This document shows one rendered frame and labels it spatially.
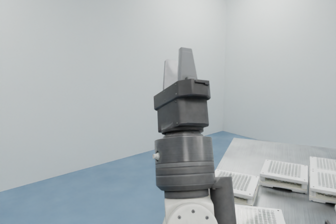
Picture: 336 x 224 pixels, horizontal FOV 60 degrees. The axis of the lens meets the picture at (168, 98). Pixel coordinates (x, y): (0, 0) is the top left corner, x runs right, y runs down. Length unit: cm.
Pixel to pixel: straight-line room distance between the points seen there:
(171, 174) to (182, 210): 5
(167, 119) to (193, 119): 5
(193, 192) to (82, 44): 361
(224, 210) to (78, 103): 360
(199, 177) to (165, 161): 5
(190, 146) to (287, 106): 475
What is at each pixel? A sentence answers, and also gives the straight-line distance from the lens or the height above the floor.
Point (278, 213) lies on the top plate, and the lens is 140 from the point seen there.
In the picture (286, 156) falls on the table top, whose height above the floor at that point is 83.
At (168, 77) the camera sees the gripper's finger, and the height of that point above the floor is 153.
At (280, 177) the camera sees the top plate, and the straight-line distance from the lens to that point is 176.
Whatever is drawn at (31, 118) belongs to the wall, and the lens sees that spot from 380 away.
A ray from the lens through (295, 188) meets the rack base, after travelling 177.
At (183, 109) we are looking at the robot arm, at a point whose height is 150.
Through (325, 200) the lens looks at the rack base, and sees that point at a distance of 172.
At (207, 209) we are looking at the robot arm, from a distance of 40.
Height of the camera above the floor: 158
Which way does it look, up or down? 9 degrees down
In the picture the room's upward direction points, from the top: straight up
